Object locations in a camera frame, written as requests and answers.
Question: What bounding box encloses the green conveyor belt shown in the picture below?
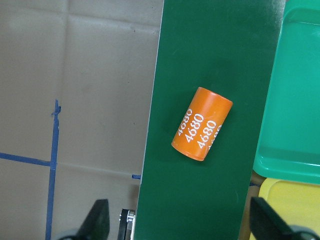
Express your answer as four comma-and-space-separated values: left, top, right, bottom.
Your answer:
134, 0, 286, 240

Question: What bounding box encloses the orange 4680 cylinder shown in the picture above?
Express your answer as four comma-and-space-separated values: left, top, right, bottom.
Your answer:
171, 87, 233, 162

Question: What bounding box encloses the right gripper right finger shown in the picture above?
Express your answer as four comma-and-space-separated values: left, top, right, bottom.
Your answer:
249, 197, 303, 240

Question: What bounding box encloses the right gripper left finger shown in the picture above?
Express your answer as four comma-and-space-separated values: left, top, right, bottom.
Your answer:
75, 199, 110, 240

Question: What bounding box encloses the yellow plastic tray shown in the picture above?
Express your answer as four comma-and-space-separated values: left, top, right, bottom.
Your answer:
238, 178, 320, 240

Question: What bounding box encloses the green plastic tray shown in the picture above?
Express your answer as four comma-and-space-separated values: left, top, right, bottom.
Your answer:
253, 0, 320, 184

